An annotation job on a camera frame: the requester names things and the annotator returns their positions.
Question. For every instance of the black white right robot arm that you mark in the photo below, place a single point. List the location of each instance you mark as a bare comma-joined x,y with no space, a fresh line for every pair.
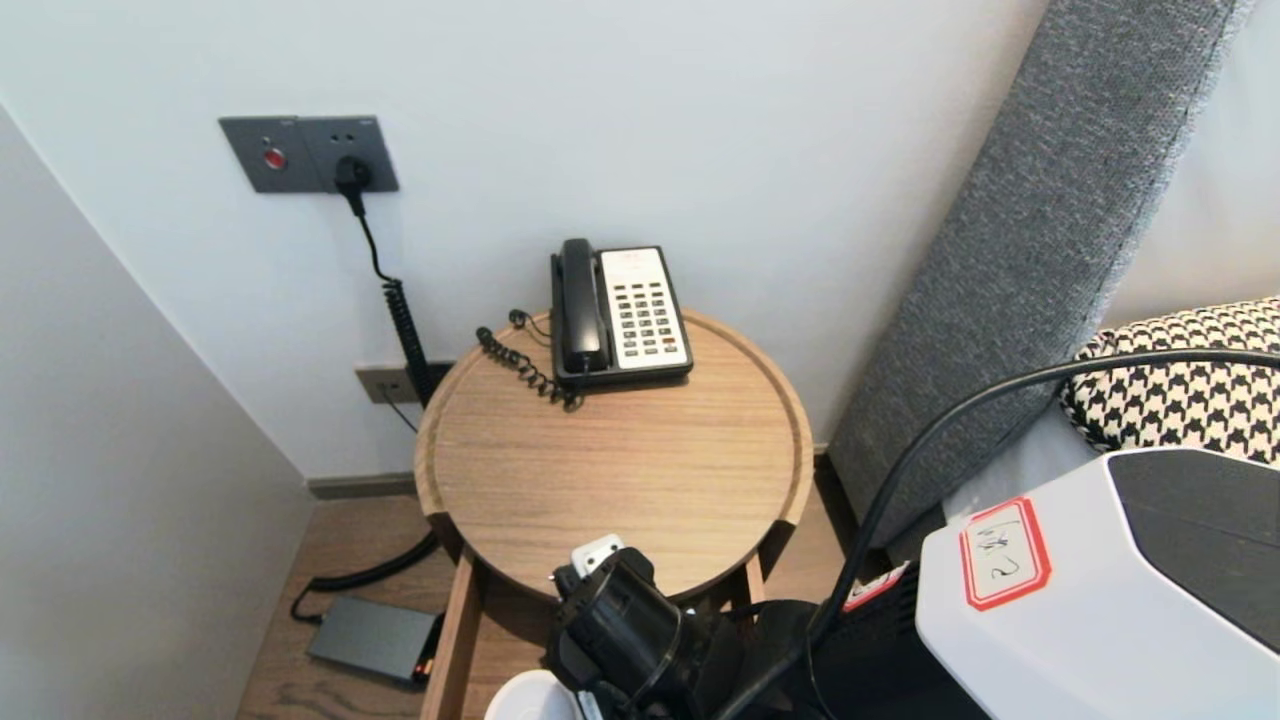
1100,620

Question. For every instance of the black power plug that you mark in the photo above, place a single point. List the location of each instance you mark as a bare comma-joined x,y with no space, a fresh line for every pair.
351,175

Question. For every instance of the black telephone handset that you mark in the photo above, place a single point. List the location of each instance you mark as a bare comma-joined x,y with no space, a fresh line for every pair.
581,300

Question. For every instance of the black and white desk telephone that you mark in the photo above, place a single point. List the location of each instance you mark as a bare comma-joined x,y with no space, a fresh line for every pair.
645,310

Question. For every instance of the round wooden side table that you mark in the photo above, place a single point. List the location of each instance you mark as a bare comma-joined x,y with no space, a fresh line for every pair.
620,460

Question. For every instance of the grey wall power socket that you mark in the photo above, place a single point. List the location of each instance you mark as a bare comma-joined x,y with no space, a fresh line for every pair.
375,140

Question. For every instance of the grey fabric bed headboard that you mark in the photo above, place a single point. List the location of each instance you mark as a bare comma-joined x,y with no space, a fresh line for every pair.
1050,200

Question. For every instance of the wooden skirting board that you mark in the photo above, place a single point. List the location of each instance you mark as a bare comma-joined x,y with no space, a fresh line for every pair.
360,486

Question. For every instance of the white round smart speaker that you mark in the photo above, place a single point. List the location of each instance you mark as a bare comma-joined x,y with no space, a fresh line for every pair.
530,700

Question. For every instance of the grey power adapter box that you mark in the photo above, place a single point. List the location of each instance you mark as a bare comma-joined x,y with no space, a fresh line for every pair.
365,638

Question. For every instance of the dark grey blank wall plate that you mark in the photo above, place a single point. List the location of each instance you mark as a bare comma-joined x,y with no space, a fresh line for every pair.
442,372

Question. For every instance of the beige wall data socket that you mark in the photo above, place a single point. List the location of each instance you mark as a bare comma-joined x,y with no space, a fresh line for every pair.
385,385

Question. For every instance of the black white houndstooth pillow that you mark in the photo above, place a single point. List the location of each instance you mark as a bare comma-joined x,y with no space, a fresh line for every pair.
1180,410

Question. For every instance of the white bed sheet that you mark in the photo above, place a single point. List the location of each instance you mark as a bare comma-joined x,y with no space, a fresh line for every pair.
1020,470

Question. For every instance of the grey wall plate red button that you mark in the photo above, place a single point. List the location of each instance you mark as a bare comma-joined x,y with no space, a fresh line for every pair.
260,155

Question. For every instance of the curved wooden table drawer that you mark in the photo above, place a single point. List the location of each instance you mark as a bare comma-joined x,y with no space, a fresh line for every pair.
450,660

